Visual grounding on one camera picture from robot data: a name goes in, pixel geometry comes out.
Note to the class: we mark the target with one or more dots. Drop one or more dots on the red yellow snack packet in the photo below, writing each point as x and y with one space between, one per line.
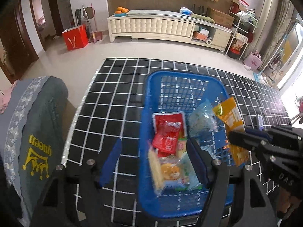
170 122

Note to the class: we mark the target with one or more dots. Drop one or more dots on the broom and dustpan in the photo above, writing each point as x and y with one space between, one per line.
86 16

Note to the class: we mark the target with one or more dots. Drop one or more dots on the green folded cloth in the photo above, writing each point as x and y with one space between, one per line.
202 17

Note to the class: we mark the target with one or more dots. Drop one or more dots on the purple gum pack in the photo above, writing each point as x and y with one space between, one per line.
259 121

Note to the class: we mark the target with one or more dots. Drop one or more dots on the pink gift bag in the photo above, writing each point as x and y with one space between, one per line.
253 60

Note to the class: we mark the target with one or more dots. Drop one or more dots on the yellow orange snack packet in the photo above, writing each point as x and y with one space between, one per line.
229 114

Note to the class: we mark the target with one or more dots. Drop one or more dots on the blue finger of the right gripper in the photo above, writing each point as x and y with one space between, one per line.
244 140
258 133

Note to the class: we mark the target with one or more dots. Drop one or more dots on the clear wafer pack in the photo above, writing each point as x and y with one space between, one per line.
156 172

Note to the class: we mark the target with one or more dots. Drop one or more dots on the light blue striped snack bag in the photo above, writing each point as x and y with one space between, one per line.
202 120

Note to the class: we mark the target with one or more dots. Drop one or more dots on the blue plastic basket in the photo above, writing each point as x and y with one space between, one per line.
178 106

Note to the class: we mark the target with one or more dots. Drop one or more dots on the small red snack packet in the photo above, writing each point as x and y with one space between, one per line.
166 141

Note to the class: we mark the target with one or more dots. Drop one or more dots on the person's right hand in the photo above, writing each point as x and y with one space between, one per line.
286 204

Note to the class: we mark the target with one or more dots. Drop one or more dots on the brown wooden door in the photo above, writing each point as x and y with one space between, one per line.
17 51

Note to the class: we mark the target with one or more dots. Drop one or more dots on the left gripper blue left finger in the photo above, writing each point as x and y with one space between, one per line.
109 165

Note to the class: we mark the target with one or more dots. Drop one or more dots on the oranges on blue plate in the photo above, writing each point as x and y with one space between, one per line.
121 11

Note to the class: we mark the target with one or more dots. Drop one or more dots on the green scallion cracker pack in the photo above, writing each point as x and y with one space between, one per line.
181 147

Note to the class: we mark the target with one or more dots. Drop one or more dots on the cardboard box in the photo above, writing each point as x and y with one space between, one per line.
220 18

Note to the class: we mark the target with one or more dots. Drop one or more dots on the black white grid tablecloth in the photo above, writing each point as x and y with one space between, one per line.
113 109

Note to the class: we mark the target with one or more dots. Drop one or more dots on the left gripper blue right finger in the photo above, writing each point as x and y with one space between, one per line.
197 155

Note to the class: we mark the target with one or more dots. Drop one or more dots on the red paper bag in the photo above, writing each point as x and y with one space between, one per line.
75 37

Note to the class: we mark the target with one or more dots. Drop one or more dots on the standing air conditioner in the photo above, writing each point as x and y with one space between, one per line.
265 12

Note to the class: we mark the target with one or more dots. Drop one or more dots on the cream tv cabinet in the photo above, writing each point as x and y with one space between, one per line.
171 26

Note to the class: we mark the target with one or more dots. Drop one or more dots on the white metal shelf rack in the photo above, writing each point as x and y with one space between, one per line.
243 28

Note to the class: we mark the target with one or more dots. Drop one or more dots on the cartoon squirrel cake packet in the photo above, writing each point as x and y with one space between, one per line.
173 176

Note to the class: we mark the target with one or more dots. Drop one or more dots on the blue tissue box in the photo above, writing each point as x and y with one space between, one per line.
185 11

